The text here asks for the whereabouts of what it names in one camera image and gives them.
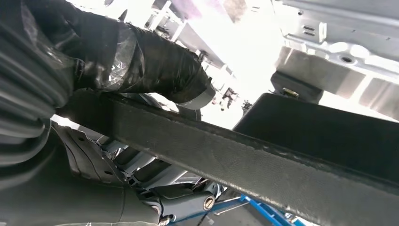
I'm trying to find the blue metal frame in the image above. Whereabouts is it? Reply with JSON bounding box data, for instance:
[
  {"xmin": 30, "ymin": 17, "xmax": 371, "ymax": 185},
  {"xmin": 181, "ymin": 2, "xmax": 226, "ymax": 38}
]
[{"xmin": 168, "ymin": 194, "xmax": 308, "ymax": 226}]

